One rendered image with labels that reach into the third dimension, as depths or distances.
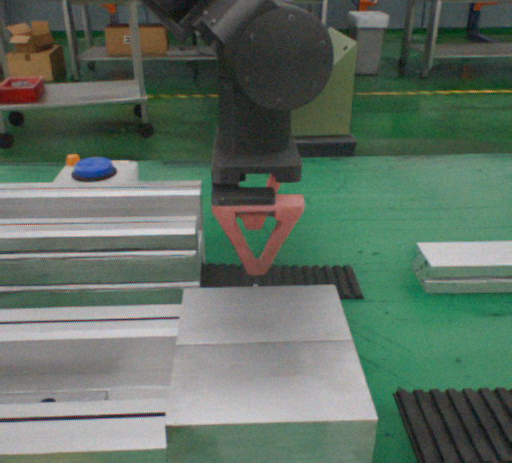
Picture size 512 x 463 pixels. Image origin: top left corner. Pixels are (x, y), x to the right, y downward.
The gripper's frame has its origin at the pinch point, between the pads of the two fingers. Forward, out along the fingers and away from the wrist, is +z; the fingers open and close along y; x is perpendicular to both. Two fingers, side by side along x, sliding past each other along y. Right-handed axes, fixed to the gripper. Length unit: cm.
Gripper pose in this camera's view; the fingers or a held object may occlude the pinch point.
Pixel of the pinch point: (254, 241)
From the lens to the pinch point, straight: 45.3
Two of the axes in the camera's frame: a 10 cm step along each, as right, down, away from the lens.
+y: 0.4, 4.5, -8.9
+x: 10.0, -0.2, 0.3
